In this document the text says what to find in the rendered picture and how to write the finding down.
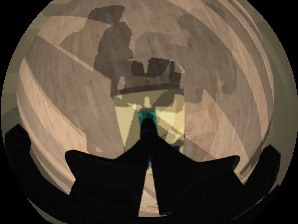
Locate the pale yellow circuit board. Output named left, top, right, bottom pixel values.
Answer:
left=113, top=88, right=185, bottom=153

